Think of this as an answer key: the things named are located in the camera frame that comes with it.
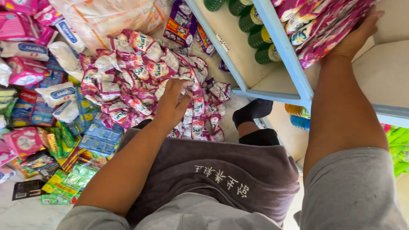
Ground small purple orange packet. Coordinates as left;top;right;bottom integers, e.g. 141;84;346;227
195;24;217;57

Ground green plastic bags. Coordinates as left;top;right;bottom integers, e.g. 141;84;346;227
385;125;409;178

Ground grey-brown shorts with white print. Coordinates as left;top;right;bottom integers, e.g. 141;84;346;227
117;128;301;226

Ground person's grey shirt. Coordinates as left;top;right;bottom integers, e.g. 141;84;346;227
56;147;409;230

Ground yellow green sponge packs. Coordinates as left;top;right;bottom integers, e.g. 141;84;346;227
0;88;18;129

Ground orange bottle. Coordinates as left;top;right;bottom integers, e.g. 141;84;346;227
285;104;311;119

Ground white paper shelf label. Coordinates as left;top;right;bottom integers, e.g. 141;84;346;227
216;33;231;52

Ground black sock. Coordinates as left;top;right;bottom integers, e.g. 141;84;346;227
232;98;274;129

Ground dark printed packets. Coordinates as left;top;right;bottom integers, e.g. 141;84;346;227
20;153;60;178

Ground white packet with blue label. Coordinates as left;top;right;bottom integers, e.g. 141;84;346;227
0;41;50;61
53;99;80;123
56;19;86;53
35;82;77;108
48;42;84;81

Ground blue bottle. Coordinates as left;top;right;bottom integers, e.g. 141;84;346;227
290;115;311;131

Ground pink pad pack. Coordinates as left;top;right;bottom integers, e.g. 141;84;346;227
0;0;39;15
6;56;50;87
33;0;64;26
0;12;58;47

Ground large white plastic bag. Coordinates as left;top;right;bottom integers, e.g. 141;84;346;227
48;0;173;53

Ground heap of green sachet strips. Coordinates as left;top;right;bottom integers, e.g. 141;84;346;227
41;121;109;205

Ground heap of blue sachet strips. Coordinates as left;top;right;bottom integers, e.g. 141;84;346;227
65;86;124;157

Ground black knee sleeve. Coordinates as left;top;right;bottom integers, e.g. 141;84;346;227
239;128;280;147

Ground pink pack with round label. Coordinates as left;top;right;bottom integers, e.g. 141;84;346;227
11;127;45;157

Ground black flat packet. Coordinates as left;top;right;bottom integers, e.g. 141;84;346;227
12;180;47;201

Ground blue and red toothpaste boxes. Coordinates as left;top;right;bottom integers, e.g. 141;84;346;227
11;57;67;127

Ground person's left hand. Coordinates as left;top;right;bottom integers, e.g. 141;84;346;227
153;78;194;130

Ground light blue shelf unit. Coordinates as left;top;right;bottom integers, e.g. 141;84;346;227
185;0;409;173

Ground person's right hand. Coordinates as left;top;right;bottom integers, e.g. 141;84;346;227
328;5;385;62

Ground pile of pink detergent sachets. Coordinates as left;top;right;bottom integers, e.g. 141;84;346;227
79;29;231;142

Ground large purple packet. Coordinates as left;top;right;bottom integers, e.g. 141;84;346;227
163;0;199;48

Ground green ribbed bottle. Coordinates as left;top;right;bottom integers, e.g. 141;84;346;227
204;0;227;12
228;0;253;16
239;6;263;33
248;26;273;49
255;43;282;65

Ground stack of pink sachet strips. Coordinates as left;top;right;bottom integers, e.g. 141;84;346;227
272;0;377;69

